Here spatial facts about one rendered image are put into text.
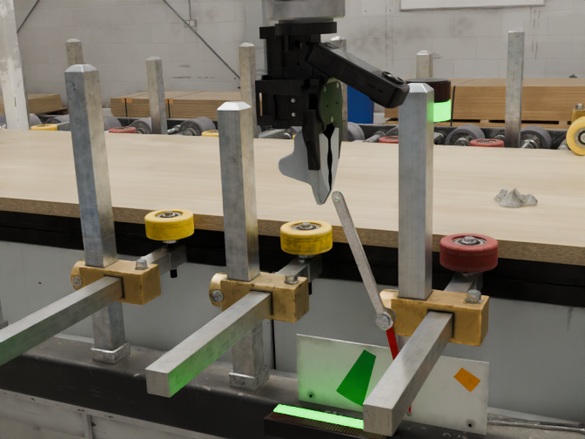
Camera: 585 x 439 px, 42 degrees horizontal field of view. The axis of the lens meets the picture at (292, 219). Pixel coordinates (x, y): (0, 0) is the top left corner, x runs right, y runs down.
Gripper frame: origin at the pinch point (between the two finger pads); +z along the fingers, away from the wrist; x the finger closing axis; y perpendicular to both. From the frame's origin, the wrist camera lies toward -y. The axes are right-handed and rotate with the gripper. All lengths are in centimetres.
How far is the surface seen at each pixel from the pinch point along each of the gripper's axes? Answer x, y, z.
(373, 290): -2.6, -4.8, 12.6
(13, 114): -103, 148, 8
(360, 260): -1.4, -3.7, 8.3
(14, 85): -103, 147, -1
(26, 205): -25, 72, 13
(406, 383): 14.5, -14.0, 15.4
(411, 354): 7.8, -12.7, 15.4
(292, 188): -47, 26, 12
